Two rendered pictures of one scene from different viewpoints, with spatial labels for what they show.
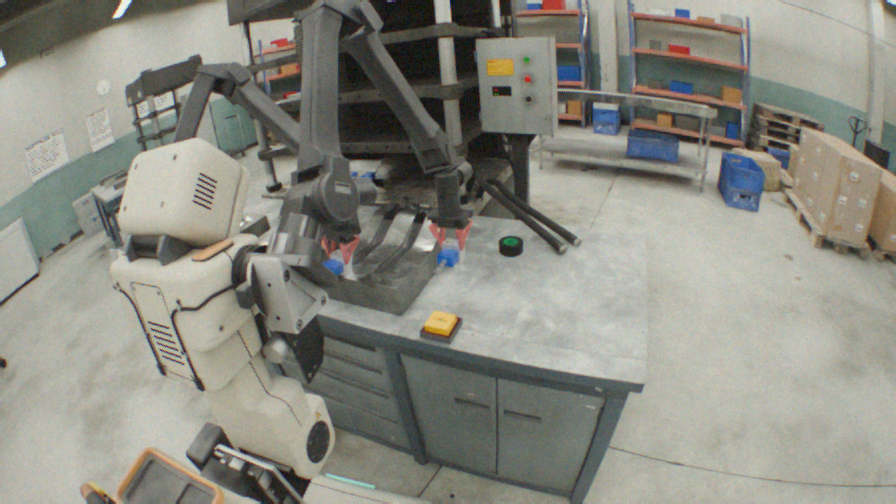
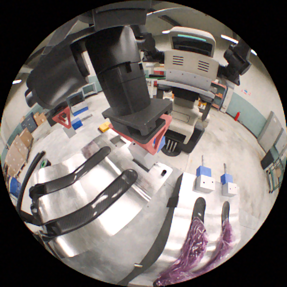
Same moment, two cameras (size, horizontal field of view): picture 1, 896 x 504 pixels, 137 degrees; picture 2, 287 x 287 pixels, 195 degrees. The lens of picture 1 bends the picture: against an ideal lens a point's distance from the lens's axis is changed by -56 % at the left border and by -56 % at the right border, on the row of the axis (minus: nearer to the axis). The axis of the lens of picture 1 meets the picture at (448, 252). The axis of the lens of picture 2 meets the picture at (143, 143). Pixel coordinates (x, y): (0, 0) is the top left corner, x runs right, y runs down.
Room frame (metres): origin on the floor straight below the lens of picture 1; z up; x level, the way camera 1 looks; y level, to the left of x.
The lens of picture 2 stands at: (1.03, 0.32, 1.07)
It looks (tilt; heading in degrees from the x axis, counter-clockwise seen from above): 47 degrees down; 195
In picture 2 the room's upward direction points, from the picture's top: straight up
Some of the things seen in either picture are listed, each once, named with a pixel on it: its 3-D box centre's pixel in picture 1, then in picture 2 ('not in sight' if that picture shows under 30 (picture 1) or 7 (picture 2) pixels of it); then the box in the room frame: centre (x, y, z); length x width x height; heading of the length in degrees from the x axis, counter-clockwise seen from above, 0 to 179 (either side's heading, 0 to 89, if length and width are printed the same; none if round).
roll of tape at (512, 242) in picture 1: (511, 246); (45, 166); (1.10, -0.20, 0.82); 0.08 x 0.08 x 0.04
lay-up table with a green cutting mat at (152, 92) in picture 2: not in sight; (140, 84); (-3.14, -0.95, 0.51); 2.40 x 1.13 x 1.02; 60
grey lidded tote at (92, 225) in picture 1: (94, 222); not in sight; (4.47, 5.86, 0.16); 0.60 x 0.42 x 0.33; 142
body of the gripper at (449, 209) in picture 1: (448, 206); (55, 99); (0.90, -0.01, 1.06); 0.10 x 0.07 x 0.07; 63
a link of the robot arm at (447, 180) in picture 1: (448, 181); not in sight; (0.91, -0.02, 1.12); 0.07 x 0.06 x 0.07; 153
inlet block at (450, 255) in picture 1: (446, 259); (78, 122); (0.86, 0.01, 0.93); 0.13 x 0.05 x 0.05; 153
